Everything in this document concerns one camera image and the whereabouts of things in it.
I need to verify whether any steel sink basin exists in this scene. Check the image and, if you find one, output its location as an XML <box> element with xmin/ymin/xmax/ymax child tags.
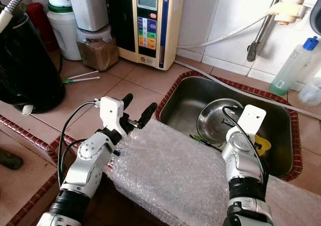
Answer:
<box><xmin>155</xmin><ymin>71</ymin><xmax>303</xmax><ymax>181</ymax></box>

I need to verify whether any brown powder jar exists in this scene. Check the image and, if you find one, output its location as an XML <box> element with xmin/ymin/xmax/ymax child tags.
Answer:
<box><xmin>77</xmin><ymin>27</ymin><xmax>119</xmax><ymax>71</ymax></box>

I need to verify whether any clear bubble wrap sheet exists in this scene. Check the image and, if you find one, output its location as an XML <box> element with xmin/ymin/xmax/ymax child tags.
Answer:
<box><xmin>107</xmin><ymin>118</ymin><xmax>321</xmax><ymax>226</ymax></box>

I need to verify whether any beige water ionizer machine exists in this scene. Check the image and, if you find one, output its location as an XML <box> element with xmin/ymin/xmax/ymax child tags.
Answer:
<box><xmin>105</xmin><ymin>0</ymin><xmax>186</xmax><ymax>70</ymax></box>

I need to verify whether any white jar green lid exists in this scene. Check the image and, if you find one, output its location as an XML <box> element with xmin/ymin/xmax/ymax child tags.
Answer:
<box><xmin>47</xmin><ymin>6</ymin><xmax>83</xmax><ymax>61</ymax></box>

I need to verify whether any grey plastic container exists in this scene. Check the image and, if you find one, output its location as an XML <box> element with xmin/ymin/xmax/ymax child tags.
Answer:
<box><xmin>68</xmin><ymin>0</ymin><xmax>112</xmax><ymax>32</ymax></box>

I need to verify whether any black electric kettle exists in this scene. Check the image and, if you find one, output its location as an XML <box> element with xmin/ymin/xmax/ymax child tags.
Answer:
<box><xmin>0</xmin><ymin>11</ymin><xmax>66</xmax><ymax>114</ymax></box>

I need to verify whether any red container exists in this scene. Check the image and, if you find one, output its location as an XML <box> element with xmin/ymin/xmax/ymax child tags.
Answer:
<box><xmin>26</xmin><ymin>3</ymin><xmax>59</xmax><ymax>51</ymax></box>

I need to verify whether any dark green oblong object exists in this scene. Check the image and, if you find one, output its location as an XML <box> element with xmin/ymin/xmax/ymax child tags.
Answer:
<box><xmin>0</xmin><ymin>150</ymin><xmax>24</xmax><ymax>170</ymax></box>

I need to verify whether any clear bottle green liquid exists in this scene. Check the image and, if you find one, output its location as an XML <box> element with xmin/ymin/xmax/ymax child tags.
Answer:
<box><xmin>269</xmin><ymin>36</ymin><xmax>320</xmax><ymax>96</ymax></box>

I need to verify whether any clear plastic cup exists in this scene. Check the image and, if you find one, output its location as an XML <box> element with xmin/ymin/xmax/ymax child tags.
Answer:
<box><xmin>297</xmin><ymin>77</ymin><xmax>321</xmax><ymax>106</ymax></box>

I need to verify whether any beige faucet diverter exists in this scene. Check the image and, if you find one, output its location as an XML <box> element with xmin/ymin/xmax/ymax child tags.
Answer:
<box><xmin>271</xmin><ymin>0</ymin><xmax>306</xmax><ymax>25</ymax></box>

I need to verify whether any dark rounded glossy object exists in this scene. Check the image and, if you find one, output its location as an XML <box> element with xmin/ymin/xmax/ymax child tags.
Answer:
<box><xmin>310</xmin><ymin>6</ymin><xmax>321</xmax><ymax>36</ymax></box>

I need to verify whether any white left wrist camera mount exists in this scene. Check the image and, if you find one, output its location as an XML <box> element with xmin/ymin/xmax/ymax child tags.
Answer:
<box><xmin>99</xmin><ymin>97</ymin><xmax>127</xmax><ymax>136</ymax></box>

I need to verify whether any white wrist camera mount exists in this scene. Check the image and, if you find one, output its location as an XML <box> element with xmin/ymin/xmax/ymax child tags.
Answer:
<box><xmin>235</xmin><ymin>104</ymin><xmax>267</xmax><ymax>136</ymax></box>
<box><xmin>99</xmin><ymin>97</ymin><xmax>127</xmax><ymax>136</ymax></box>

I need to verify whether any grey counter hose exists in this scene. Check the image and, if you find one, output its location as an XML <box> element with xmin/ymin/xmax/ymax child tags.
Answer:
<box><xmin>175</xmin><ymin>60</ymin><xmax>321</xmax><ymax>120</ymax></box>

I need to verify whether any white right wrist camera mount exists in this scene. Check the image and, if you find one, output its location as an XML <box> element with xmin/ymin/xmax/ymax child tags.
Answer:
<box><xmin>235</xmin><ymin>104</ymin><xmax>267</xmax><ymax>136</ymax></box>

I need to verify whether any thin white hose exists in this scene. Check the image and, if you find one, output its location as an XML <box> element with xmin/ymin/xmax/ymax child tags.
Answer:
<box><xmin>178</xmin><ymin>13</ymin><xmax>279</xmax><ymax>49</ymax></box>

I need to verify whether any metal wall pipe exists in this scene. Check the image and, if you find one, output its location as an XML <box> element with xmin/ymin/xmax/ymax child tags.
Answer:
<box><xmin>247</xmin><ymin>0</ymin><xmax>304</xmax><ymax>62</ymax></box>

